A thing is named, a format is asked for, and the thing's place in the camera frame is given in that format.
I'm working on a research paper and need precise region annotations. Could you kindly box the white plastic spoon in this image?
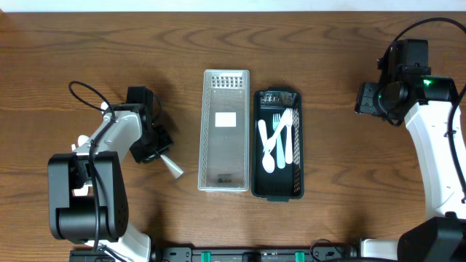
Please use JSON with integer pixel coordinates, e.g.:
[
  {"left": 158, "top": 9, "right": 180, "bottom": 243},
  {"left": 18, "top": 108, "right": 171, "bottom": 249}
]
[
  {"left": 160, "top": 154, "right": 183, "bottom": 179},
  {"left": 258, "top": 119, "right": 275, "bottom": 173}
]

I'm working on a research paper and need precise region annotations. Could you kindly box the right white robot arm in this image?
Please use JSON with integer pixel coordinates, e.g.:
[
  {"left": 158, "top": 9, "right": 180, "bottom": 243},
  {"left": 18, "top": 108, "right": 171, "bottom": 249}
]
[{"left": 355, "top": 39, "right": 465, "bottom": 261}]

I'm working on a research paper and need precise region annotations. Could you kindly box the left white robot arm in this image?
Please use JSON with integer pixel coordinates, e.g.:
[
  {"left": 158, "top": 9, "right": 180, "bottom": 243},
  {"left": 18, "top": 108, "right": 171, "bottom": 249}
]
[{"left": 47, "top": 87, "right": 173, "bottom": 261}]

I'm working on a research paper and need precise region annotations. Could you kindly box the clear perforated plastic basket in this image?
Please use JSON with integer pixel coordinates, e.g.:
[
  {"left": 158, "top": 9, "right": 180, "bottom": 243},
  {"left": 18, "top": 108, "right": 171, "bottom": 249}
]
[{"left": 197, "top": 69, "right": 250, "bottom": 192}]

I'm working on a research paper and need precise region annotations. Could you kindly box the black perforated plastic basket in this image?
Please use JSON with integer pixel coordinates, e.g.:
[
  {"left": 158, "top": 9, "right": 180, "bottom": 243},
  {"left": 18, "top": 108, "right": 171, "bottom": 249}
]
[{"left": 251, "top": 87, "right": 304, "bottom": 202}]

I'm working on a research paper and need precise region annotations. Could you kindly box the left black cable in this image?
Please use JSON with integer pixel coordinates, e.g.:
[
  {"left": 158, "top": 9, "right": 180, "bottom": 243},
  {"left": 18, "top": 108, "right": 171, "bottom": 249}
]
[{"left": 68, "top": 80, "right": 117, "bottom": 252}]

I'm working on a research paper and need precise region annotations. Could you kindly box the black cable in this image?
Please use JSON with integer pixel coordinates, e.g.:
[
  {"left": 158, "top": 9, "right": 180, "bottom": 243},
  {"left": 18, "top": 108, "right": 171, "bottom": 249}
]
[
  {"left": 68, "top": 80, "right": 117, "bottom": 252},
  {"left": 378, "top": 17, "right": 466, "bottom": 205}
]

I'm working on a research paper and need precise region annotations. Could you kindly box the black mounting rail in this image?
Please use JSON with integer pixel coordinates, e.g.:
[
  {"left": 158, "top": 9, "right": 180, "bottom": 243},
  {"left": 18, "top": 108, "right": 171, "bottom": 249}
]
[{"left": 68, "top": 238, "right": 398, "bottom": 262}]

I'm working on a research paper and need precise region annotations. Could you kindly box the right black cable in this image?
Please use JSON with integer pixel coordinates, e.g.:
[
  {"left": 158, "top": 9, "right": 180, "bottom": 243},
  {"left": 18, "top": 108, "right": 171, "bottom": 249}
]
[{"left": 378, "top": 17, "right": 466, "bottom": 205}]

